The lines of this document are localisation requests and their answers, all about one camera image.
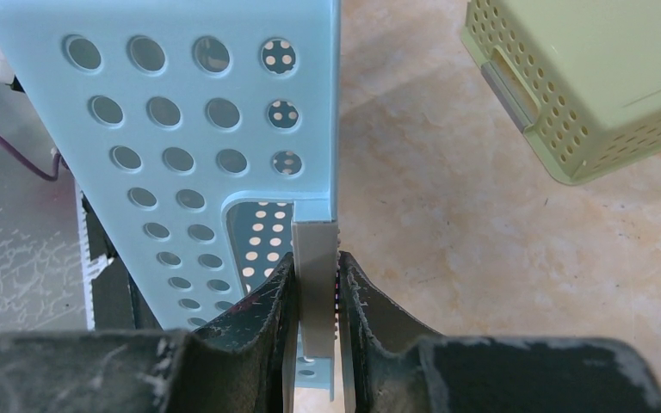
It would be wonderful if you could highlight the blue basket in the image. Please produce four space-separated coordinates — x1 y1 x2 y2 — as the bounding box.
0 1 342 391

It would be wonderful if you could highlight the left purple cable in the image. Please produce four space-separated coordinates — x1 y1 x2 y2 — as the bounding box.
0 105 66 183

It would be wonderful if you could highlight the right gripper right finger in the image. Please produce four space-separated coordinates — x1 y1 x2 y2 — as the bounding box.
338 252 661 412

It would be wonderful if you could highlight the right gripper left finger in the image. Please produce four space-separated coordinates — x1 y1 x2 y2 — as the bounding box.
0 254 297 412

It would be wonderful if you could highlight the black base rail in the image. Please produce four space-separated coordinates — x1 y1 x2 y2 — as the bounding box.
75 186 160 330

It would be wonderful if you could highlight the green plastic basket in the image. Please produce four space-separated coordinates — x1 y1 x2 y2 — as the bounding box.
461 0 661 185

